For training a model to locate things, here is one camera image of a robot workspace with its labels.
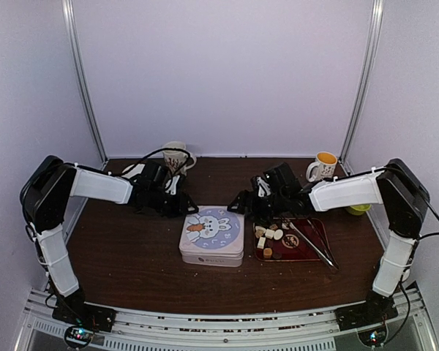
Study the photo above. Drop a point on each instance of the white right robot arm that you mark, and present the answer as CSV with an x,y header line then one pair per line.
x,y
402,198

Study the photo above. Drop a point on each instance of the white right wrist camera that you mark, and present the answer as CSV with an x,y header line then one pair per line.
x,y
260,188

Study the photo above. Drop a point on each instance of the bunny print tin lid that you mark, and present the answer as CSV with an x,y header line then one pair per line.
x,y
213,230

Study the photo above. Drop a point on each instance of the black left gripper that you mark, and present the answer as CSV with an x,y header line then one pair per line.
x,y
181,208

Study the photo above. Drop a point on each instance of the aluminium frame post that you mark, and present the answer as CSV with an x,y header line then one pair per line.
x,y
373,38
72,33

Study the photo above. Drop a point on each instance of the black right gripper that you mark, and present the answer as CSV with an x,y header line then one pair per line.
x,y
243,197

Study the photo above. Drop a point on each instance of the red chocolate tray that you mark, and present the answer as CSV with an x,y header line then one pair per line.
x,y
291,247

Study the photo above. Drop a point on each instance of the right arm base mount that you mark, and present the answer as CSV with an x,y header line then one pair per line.
x,y
366,321

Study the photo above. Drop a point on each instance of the right aluminium frame post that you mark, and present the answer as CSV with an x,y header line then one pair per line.
x,y
373,38

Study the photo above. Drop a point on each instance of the metal serving tongs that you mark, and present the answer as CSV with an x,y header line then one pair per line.
x,y
321,249

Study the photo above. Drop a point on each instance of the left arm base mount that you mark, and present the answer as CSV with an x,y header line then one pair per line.
x,y
83,328

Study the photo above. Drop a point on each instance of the white divided tin box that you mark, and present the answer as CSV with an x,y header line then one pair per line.
x,y
228,261

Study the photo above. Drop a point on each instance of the metal front rail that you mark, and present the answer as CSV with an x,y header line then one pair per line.
x,y
312,329

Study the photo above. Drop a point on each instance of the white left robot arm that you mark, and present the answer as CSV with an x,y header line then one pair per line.
x,y
45,196

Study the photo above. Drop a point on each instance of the left aluminium frame post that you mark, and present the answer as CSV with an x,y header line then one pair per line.
x,y
72,33

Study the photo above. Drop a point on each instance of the lime green bowl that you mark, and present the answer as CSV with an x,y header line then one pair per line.
x,y
358,210

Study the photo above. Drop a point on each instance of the beige floral mug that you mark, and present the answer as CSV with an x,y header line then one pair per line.
x,y
178,158

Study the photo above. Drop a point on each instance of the white mug yellow inside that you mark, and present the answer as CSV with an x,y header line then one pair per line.
x,y
322,167

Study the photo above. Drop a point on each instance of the white bowl green rim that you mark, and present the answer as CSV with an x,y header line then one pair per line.
x,y
130,171

